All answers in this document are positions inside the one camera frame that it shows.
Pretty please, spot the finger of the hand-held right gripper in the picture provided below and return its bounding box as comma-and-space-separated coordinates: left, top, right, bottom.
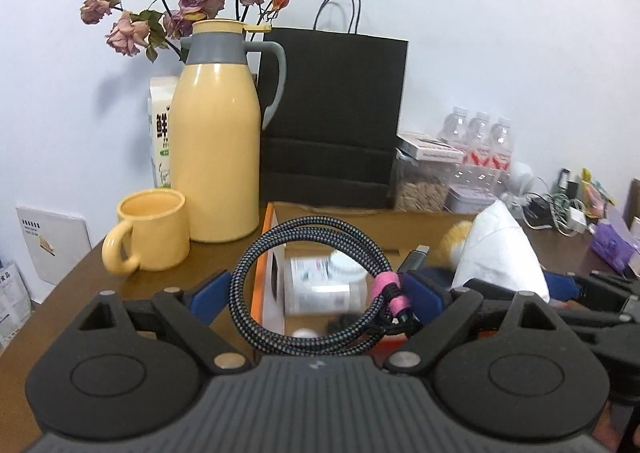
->
567, 310, 640, 351
544, 271, 640, 316

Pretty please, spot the yellow thermos jug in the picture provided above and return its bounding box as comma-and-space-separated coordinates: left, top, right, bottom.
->
169, 19, 288, 244

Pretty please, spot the clear food container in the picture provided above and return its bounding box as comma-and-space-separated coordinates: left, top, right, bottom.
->
392, 131, 464, 212

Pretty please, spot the white pill bottle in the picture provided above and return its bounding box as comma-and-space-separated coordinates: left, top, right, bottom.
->
284, 255, 369, 317

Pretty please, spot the yellow mug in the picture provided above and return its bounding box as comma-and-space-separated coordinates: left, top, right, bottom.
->
101, 188, 191, 276

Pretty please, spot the colourful snack packet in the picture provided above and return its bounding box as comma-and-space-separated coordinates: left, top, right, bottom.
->
579, 170, 609, 220

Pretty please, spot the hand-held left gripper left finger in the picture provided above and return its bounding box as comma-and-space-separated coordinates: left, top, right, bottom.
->
74, 270, 252, 375

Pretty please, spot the white charger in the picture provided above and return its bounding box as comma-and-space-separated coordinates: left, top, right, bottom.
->
564, 209, 587, 235

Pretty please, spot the milk carton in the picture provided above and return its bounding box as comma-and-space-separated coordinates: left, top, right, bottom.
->
148, 76, 182, 190

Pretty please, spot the printed booklet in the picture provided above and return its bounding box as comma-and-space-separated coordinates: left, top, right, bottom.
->
0, 260, 32, 355

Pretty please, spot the purple tissue pack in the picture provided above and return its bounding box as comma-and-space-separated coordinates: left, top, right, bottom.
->
588, 205, 640, 275

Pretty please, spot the black power adapter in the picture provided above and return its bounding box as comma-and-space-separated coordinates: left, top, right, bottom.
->
522, 197, 552, 229

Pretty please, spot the braided cable coil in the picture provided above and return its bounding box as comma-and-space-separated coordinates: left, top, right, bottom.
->
230, 215, 432, 355

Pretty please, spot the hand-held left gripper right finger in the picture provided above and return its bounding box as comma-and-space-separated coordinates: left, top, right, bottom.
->
384, 271, 569, 375

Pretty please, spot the white flat box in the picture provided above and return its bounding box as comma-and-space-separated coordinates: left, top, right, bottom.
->
14, 205, 93, 287

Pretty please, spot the black paper bag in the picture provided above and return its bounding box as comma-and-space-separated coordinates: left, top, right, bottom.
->
257, 0, 410, 210

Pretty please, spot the red cardboard box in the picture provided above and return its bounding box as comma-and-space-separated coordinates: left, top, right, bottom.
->
249, 201, 482, 340

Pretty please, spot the chargers and cables pile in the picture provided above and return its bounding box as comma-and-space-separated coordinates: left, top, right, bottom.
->
520, 177, 573, 236

